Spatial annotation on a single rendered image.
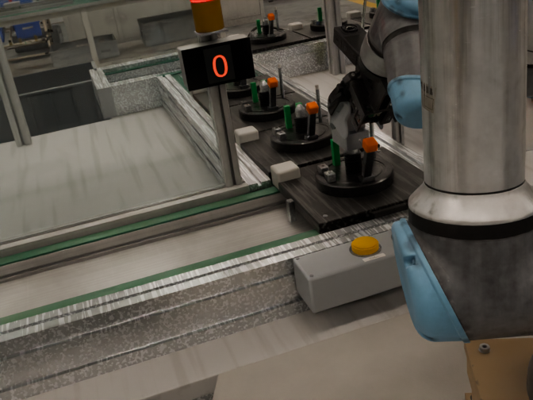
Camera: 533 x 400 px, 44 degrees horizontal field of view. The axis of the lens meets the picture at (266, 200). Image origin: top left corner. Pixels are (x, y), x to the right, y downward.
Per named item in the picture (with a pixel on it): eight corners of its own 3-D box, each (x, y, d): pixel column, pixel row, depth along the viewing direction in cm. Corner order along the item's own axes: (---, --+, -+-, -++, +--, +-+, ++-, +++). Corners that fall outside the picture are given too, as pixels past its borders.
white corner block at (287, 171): (302, 186, 125) (300, 167, 123) (279, 193, 124) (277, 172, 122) (293, 178, 129) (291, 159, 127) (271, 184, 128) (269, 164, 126)
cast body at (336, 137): (370, 146, 114) (367, 107, 111) (347, 151, 113) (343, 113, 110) (350, 132, 121) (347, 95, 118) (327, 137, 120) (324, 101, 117)
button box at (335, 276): (441, 275, 101) (439, 239, 98) (313, 314, 96) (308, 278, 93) (417, 255, 107) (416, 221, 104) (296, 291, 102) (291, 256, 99)
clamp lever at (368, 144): (373, 177, 113) (378, 143, 108) (363, 179, 112) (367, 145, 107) (365, 163, 115) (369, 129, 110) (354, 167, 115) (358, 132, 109)
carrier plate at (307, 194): (450, 198, 112) (450, 186, 111) (320, 235, 107) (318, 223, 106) (384, 155, 133) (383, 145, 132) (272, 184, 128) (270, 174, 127)
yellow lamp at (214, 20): (228, 28, 111) (223, -2, 109) (199, 34, 110) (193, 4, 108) (220, 25, 116) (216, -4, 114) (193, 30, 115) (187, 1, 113)
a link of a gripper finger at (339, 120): (327, 153, 112) (350, 124, 104) (316, 124, 114) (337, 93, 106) (343, 151, 113) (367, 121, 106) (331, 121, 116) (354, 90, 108)
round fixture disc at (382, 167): (408, 184, 115) (408, 174, 114) (335, 205, 111) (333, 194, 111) (372, 159, 127) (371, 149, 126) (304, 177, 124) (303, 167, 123)
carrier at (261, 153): (380, 152, 135) (376, 93, 129) (270, 182, 129) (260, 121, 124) (332, 122, 156) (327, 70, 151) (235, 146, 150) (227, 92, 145)
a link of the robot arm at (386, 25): (394, 13, 80) (384, -41, 83) (370, 67, 90) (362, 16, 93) (456, 15, 81) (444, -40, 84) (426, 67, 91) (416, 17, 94)
